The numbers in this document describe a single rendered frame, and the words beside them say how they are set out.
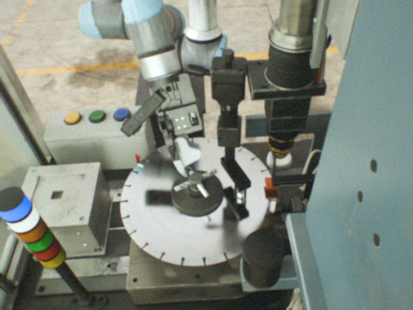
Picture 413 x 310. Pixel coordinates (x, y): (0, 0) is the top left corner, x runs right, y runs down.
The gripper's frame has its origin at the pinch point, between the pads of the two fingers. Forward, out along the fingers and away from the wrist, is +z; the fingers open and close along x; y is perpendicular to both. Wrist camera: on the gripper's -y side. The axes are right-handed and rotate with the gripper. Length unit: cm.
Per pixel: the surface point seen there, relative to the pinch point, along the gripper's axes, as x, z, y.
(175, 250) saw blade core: -12.4, 10.8, -3.1
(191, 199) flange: -3.6, 5.3, 1.0
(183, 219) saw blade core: -6.6, 7.9, -1.2
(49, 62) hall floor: 216, -35, -117
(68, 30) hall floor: 256, -57, -109
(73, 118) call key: 27.2, -13.2, -30.3
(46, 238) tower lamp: -19.8, -0.9, -21.4
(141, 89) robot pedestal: 63, -13, -18
